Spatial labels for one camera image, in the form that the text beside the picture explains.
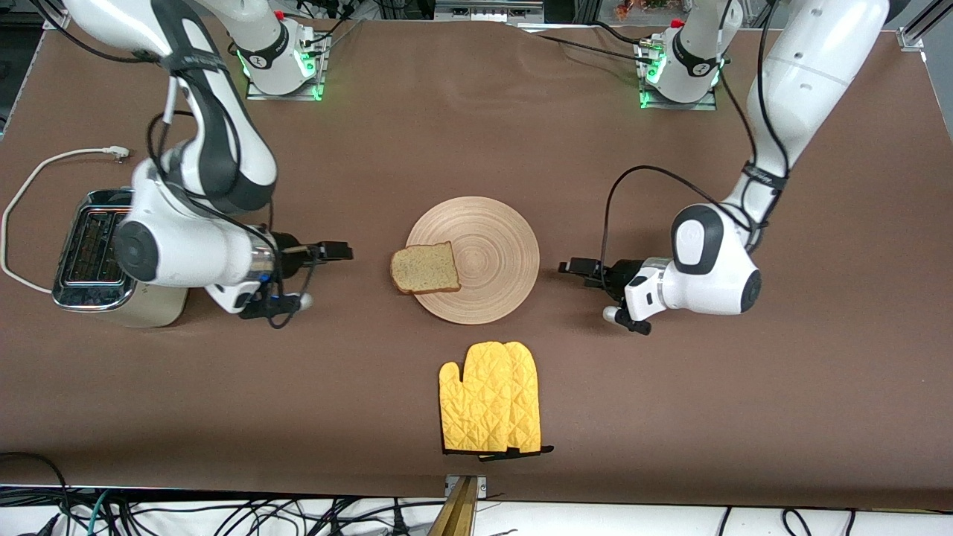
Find brown bread slice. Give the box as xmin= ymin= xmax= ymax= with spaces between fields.
xmin=390 ymin=241 xmax=462 ymax=296

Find round wooden plate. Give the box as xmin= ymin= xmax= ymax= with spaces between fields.
xmin=404 ymin=196 xmax=541 ymax=325

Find cream and chrome toaster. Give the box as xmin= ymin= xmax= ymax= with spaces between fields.
xmin=52 ymin=188 xmax=188 ymax=329

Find brown table cover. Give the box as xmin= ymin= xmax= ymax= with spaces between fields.
xmin=0 ymin=13 xmax=953 ymax=511

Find yellow quilted oven mitt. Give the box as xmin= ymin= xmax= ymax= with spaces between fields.
xmin=503 ymin=341 xmax=555 ymax=461
xmin=439 ymin=341 xmax=516 ymax=456

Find brass coloured strip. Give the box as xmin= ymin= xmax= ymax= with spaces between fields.
xmin=428 ymin=476 xmax=477 ymax=536

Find aluminium corner profile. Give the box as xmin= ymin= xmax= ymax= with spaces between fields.
xmin=897 ymin=0 xmax=953 ymax=53

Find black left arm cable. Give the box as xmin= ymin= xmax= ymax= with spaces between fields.
xmin=599 ymin=0 xmax=790 ymax=287

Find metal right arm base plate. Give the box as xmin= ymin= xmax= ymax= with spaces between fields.
xmin=246 ymin=33 xmax=329 ymax=102

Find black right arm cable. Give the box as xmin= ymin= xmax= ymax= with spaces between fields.
xmin=145 ymin=74 xmax=317 ymax=330

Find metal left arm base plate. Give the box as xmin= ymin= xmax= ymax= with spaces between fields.
xmin=638 ymin=39 xmax=719 ymax=112

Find black cable on table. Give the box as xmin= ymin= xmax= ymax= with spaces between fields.
xmin=592 ymin=21 xmax=652 ymax=47
xmin=530 ymin=31 xmax=656 ymax=62

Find black cable at arm base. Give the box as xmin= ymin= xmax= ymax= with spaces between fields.
xmin=309 ymin=15 xmax=362 ymax=57

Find white toaster power cord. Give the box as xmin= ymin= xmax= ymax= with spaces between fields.
xmin=1 ymin=147 xmax=132 ymax=293

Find aluminium frame piece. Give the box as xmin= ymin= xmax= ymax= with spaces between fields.
xmin=434 ymin=0 xmax=546 ymax=23

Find black looped floor cable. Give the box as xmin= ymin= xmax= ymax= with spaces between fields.
xmin=0 ymin=451 xmax=71 ymax=536

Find teal floor cable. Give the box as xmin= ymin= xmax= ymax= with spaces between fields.
xmin=84 ymin=490 xmax=111 ymax=536

